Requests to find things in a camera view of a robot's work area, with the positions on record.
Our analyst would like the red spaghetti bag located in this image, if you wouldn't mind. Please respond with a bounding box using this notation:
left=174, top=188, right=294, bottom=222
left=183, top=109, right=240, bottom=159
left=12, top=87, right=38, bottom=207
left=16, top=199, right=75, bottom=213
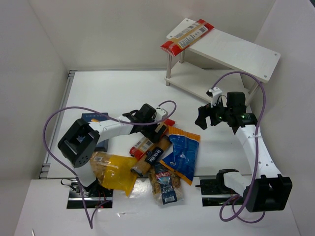
left=160, top=19, right=215, bottom=57
left=129, top=118, right=176, bottom=160

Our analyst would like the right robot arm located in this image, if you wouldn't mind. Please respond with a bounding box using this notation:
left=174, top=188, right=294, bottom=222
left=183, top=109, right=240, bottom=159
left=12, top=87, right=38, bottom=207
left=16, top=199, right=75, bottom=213
left=195, top=88, right=292, bottom=212

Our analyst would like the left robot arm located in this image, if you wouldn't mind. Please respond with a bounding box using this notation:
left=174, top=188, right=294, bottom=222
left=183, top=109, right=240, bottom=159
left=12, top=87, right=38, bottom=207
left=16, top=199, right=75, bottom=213
left=58, top=103, right=168, bottom=191

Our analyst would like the blue orange pasta bag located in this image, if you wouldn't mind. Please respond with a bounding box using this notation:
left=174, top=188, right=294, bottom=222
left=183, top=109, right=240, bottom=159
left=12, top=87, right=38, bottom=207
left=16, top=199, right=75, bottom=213
left=160, top=126, right=200, bottom=185

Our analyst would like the Agnesi fusilli pasta bag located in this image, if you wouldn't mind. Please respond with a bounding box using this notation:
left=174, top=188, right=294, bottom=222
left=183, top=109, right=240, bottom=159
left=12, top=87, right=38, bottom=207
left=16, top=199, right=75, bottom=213
left=148, top=163, right=184, bottom=206

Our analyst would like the blue Barilla pasta box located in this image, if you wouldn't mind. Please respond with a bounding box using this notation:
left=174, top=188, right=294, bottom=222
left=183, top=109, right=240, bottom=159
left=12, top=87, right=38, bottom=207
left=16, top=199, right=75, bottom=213
left=81, top=113, right=109, bottom=152

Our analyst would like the white two-tier shelf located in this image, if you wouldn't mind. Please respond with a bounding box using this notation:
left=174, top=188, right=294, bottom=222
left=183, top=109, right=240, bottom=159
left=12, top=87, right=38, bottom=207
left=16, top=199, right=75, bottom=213
left=165, top=29, right=281, bottom=102

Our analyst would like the yellow fusilli pasta bag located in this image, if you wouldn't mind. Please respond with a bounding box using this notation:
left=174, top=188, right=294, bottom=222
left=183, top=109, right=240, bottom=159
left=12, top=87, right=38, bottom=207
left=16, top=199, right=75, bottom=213
left=90, top=151, right=137, bottom=197

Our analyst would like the red spaghetti bag on shelf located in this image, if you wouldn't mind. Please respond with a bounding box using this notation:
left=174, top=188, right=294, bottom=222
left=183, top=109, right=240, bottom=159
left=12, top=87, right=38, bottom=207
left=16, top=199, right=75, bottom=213
left=160, top=19, right=215, bottom=57

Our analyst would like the dark label spaghetti bag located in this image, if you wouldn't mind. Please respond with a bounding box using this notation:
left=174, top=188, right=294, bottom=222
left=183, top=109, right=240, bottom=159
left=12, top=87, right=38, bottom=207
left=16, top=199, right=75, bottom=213
left=130, top=135, right=172, bottom=177

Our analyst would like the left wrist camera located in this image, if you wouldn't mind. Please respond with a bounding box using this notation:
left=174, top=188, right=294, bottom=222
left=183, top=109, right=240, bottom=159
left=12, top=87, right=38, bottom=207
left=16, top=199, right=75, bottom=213
left=155, top=107, right=168, bottom=120

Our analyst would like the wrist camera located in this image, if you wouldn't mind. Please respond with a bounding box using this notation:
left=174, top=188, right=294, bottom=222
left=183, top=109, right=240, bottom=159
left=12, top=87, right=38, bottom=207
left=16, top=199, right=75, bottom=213
left=206, top=87, right=222, bottom=107
left=155, top=107, right=168, bottom=120

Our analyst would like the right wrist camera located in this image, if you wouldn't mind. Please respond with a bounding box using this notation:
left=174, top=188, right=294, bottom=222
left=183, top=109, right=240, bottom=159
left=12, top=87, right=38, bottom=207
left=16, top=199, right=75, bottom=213
left=206, top=87, right=222, bottom=107

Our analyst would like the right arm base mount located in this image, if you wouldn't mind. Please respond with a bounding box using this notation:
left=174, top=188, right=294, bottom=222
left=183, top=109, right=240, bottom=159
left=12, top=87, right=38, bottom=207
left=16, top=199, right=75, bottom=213
left=195, top=177, right=236, bottom=207

